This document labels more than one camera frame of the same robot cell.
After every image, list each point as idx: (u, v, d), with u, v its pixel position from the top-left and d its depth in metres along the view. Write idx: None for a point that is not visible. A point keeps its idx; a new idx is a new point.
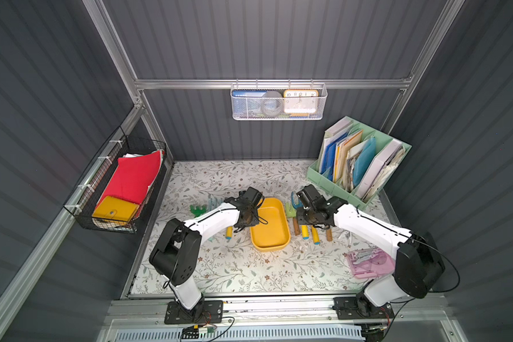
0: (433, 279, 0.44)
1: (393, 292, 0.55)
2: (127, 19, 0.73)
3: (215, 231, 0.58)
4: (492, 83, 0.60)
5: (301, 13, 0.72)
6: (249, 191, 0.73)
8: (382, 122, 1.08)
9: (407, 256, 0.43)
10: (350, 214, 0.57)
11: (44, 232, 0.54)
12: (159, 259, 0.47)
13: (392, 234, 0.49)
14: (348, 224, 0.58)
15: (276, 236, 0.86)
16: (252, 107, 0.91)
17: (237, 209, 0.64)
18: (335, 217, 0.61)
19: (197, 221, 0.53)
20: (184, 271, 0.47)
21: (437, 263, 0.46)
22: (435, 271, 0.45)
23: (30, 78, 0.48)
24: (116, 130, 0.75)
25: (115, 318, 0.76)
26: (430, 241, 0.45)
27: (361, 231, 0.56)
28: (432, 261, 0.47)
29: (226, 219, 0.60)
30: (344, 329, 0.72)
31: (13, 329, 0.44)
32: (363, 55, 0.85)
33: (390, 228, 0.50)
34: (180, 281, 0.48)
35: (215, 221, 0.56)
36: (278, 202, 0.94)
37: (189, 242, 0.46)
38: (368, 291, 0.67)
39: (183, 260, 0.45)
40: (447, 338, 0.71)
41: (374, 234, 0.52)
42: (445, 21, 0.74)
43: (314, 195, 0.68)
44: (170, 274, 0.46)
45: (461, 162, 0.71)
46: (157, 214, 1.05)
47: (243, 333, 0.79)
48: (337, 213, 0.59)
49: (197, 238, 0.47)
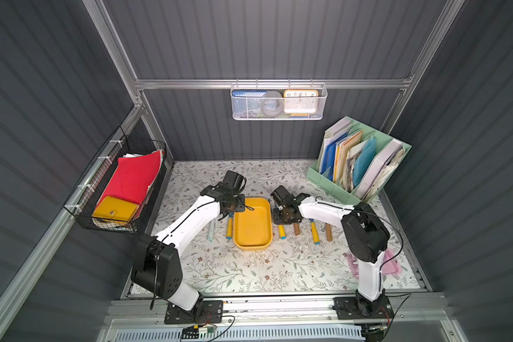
0: (380, 244, 0.52)
1: (368, 272, 0.59)
2: (127, 19, 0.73)
3: (194, 232, 0.53)
4: (493, 83, 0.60)
5: (301, 12, 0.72)
6: (228, 177, 0.66)
8: (382, 122, 1.08)
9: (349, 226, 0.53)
10: (309, 201, 0.68)
11: (44, 232, 0.54)
12: (142, 277, 0.45)
13: (340, 210, 0.58)
14: (310, 213, 0.68)
15: (259, 236, 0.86)
16: (252, 107, 0.91)
17: (217, 201, 0.58)
18: (300, 209, 0.71)
19: (172, 231, 0.48)
20: (171, 283, 0.45)
21: (378, 229, 0.55)
22: (379, 236, 0.53)
23: (30, 78, 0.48)
24: (116, 130, 0.75)
25: (115, 318, 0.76)
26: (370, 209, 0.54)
27: (321, 216, 0.65)
28: (375, 229, 0.55)
29: (205, 216, 0.55)
30: (344, 329, 0.72)
31: (13, 330, 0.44)
32: (363, 55, 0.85)
33: (339, 206, 0.60)
34: (167, 294, 0.45)
35: (190, 226, 0.50)
36: (265, 202, 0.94)
37: (164, 258, 0.42)
38: (359, 285, 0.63)
39: (164, 276, 0.42)
40: (447, 338, 0.71)
41: (328, 214, 0.61)
42: (444, 21, 0.74)
43: (284, 194, 0.79)
44: (155, 290, 0.43)
45: (461, 162, 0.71)
46: (157, 214, 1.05)
47: (243, 333, 0.79)
48: (300, 206, 0.71)
49: (172, 252, 0.43)
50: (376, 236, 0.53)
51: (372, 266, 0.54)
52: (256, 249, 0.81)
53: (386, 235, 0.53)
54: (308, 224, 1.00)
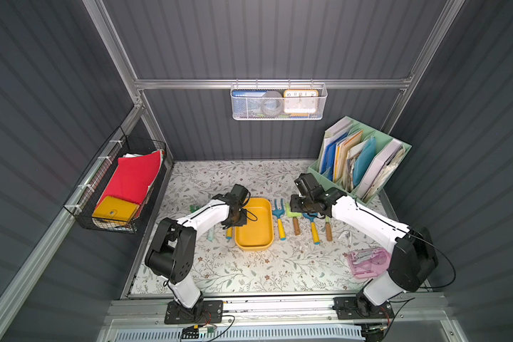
0: (426, 275, 0.44)
1: (391, 289, 0.55)
2: (127, 19, 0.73)
3: (207, 226, 0.58)
4: (492, 83, 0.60)
5: (301, 12, 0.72)
6: (235, 188, 0.75)
8: (382, 122, 1.08)
9: (404, 251, 0.43)
10: (349, 206, 0.56)
11: (44, 232, 0.54)
12: (155, 261, 0.47)
13: (390, 229, 0.49)
14: (345, 216, 0.58)
15: (261, 236, 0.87)
16: (252, 107, 0.91)
17: (226, 205, 0.65)
18: (333, 209, 0.60)
19: (190, 217, 0.54)
20: (183, 268, 0.48)
21: (430, 258, 0.47)
22: (429, 265, 0.46)
23: (30, 78, 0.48)
24: (116, 130, 0.75)
25: (115, 318, 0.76)
26: (427, 236, 0.45)
27: (358, 224, 0.56)
28: (426, 257, 0.48)
29: (217, 214, 0.62)
30: (344, 329, 0.72)
31: (13, 330, 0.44)
32: (363, 55, 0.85)
33: (387, 222, 0.50)
34: (179, 278, 0.48)
35: (206, 217, 0.57)
36: (267, 203, 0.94)
37: (184, 238, 0.47)
38: (368, 291, 0.66)
39: (180, 257, 0.46)
40: (447, 338, 0.71)
41: (371, 227, 0.52)
42: (444, 21, 0.74)
43: (313, 185, 0.67)
44: (169, 273, 0.46)
45: (461, 162, 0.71)
46: (157, 214, 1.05)
47: (243, 333, 0.79)
48: (335, 206, 0.59)
49: (192, 233, 0.48)
50: (427, 266, 0.46)
51: (398, 287, 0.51)
52: (254, 251, 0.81)
53: (434, 266, 0.46)
54: (308, 224, 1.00)
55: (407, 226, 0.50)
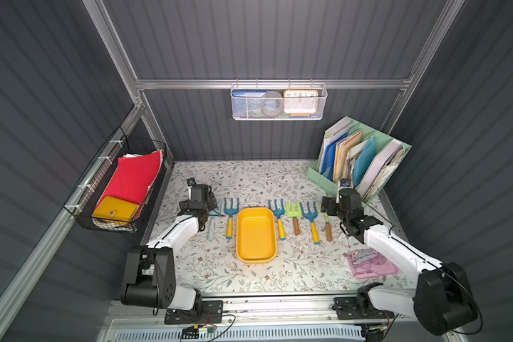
0: (457, 320, 0.41)
1: (399, 306, 0.55)
2: (126, 18, 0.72)
3: (182, 242, 0.57)
4: (493, 82, 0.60)
5: (302, 11, 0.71)
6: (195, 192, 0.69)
8: (382, 122, 1.08)
9: (428, 283, 0.42)
10: (380, 233, 0.58)
11: (43, 233, 0.54)
12: (135, 292, 0.43)
13: (420, 260, 0.47)
14: (375, 244, 0.59)
15: (263, 249, 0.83)
16: (252, 107, 0.91)
17: (197, 218, 0.65)
18: (365, 234, 0.62)
19: (161, 239, 0.51)
20: (168, 290, 0.45)
21: (465, 304, 0.43)
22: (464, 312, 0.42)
23: (30, 78, 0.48)
24: (116, 130, 0.75)
25: (115, 318, 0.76)
26: (463, 277, 0.42)
27: (389, 254, 0.55)
28: (459, 301, 0.44)
29: (189, 227, 0.61)
30: (344, 329, 0.72)
31: (13, 330, 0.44)
32: (364, 54, 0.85)
33: (418, 254, 0.49)
34: (166, 303, 0.45)
35: (179, 231, 0.55)
36: (269, 213, 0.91)
37: (159, 258, 0.44)
38: (375, 297, 0.64)
39: (162, 280, 0.43)
40: (447, 338, 0.71)
41: (400, 256, 0.51)
42: (445, 21, 0.74)
43: (355, 207, 0.67)
44: (154, 300, 0.42)
45: (461, 162, 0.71)
46: (157, 214, 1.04)
47: (243, 333, 0.79)
48: (367, 231, 0.61)
49: (167, 251, 0.45)
50: (462, 311, 0.42)
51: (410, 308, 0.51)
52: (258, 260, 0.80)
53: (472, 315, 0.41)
54: (308, 225, 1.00)
55: (440, 262, 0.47)
